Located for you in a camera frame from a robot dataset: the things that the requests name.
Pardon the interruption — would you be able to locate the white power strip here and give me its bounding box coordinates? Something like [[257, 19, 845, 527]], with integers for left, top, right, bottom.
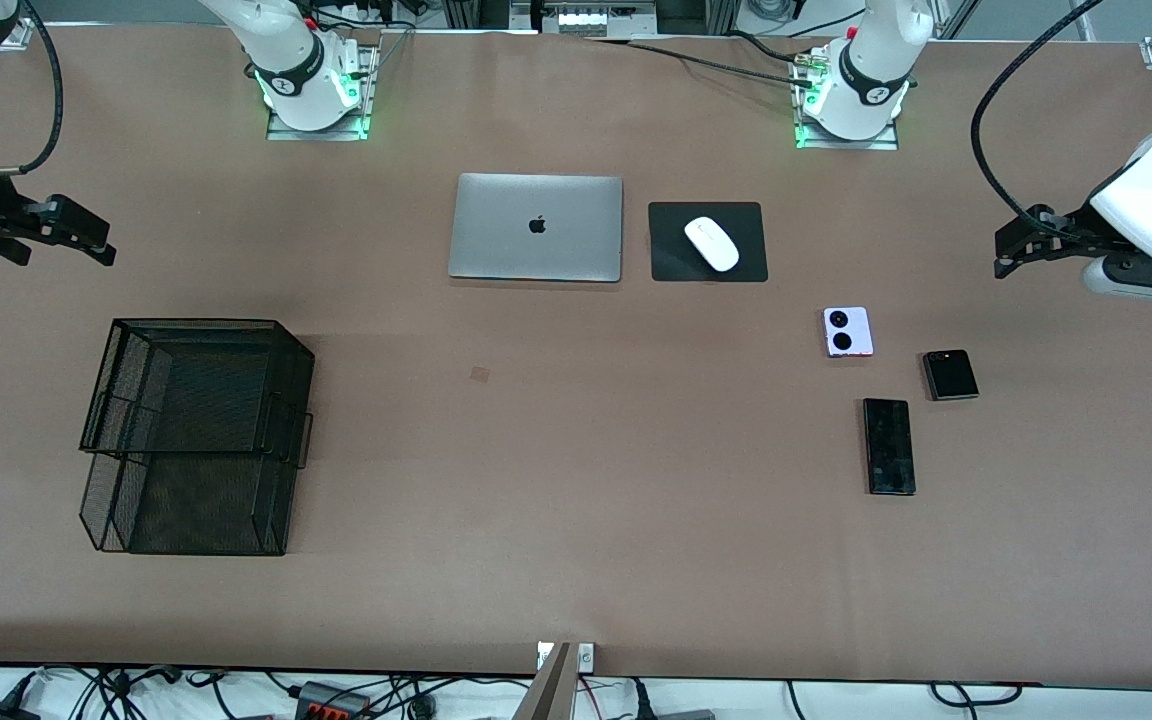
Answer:
[[556, 8, 639, 37]]

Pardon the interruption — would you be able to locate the grey angled beam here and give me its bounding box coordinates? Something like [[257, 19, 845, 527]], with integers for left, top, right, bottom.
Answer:
[[511, 642, 577, 720]]

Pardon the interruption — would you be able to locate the metal table edge bracket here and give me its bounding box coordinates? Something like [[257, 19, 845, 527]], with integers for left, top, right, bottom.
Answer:
[[536, 642, 596, 673]]

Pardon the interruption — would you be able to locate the black mouse pad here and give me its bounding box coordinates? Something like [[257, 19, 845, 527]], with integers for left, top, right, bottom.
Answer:
[[648, 201, 769, 283]]

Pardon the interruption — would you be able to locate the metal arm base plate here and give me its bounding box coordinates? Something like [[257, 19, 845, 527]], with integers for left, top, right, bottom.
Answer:
[[266, 45, 378, 142], [794, 50, 900, 151]]

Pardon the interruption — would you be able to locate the black mesh two-tier tray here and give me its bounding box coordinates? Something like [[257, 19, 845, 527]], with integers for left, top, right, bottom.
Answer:
[[79, 318, 316, 557]]

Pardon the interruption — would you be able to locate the black braided table cable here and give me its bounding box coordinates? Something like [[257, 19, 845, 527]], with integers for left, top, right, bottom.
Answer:
[[586, 36, 817, 89]]

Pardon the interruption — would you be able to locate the black slab smartphone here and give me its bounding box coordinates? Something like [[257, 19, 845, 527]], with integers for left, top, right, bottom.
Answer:
[[862, 398, 917, 497]]

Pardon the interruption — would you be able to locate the white computer mouse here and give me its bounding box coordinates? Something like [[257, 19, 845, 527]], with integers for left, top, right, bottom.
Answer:
[[684, 216, 740, 272]]

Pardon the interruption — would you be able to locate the thin black table cable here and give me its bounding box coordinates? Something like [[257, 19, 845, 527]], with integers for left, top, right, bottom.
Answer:
[[726, 30, 807, 63]]

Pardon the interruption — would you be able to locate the lavender white flip phone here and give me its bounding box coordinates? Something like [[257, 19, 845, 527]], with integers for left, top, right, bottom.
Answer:
[[823, 306, 875, 359]]

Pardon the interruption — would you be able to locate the black looped floor cable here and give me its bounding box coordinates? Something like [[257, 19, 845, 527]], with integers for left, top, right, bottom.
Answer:
[[929, 682, 1024, 708]]

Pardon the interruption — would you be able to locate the black floor plug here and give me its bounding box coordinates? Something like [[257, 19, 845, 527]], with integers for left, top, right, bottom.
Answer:
[[633, 680, 717, 720]]

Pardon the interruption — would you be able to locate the silver closed laptop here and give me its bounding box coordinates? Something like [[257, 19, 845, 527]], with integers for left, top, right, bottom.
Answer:
[[448, 173, 624, 283]]

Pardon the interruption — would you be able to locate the black red power box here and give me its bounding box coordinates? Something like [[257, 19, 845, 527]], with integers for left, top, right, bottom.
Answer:
[[294, 680, 373, 720]]

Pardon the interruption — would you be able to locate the black flip phone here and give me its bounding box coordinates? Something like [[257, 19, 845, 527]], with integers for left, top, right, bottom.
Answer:
[[922, 349, 980, 402]]

